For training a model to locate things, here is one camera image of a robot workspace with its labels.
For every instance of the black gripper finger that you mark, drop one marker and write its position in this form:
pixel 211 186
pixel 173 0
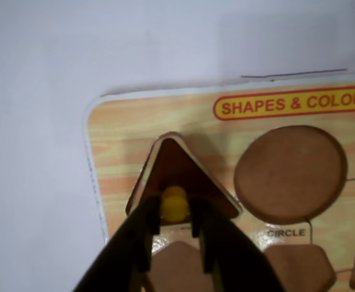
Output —
pixel 129 237
pixel 235 261

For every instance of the brown triangle piece yellow pin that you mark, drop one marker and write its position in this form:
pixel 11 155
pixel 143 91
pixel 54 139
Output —
pixel 180 164

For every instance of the wooden shapes puzzle board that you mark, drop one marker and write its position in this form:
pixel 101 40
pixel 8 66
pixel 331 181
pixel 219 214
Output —
pixel 119 127

